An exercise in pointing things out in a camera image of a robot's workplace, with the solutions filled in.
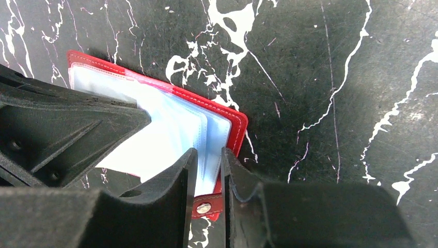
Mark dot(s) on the red card holder wallet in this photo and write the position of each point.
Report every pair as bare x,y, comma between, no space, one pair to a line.
180,120

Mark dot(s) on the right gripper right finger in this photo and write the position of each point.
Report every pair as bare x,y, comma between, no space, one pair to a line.
260,213

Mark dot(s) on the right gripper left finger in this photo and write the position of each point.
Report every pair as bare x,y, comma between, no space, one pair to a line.
156,213

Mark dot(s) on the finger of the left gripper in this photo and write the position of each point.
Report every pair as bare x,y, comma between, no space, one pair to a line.
51,136

